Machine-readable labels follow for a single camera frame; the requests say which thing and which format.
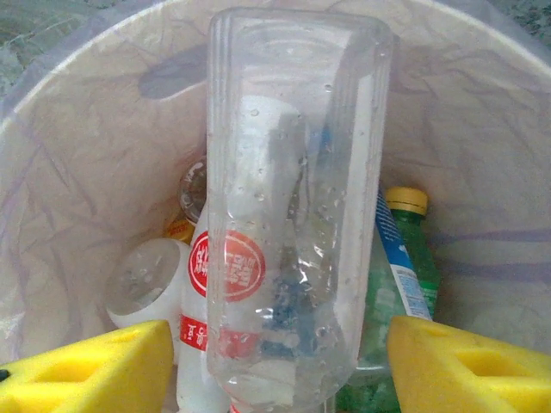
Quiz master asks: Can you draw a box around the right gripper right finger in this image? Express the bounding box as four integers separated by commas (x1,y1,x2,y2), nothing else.
387,315,551,413

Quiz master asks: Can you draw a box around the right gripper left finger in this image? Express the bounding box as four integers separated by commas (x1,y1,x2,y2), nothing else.
0,318,175,413

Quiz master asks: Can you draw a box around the white bottle with orange mark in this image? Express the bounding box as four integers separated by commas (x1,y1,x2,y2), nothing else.
104,237,190,333

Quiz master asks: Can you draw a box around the green bottle with yellow cap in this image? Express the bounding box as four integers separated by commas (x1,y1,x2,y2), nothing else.
335,186,443,413

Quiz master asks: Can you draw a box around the clear bottle with red label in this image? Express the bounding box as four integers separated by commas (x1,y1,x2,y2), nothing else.
163,219,268,413

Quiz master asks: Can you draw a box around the brown plastic bottle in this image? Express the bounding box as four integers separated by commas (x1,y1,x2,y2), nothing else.
178,157,210,225

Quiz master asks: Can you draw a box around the clear bottle with red cap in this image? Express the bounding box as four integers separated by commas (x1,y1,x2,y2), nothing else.
205,6,395,413

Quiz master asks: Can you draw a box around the white ribbed plastic bin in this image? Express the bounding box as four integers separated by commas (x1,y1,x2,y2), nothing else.
0,0,551,413

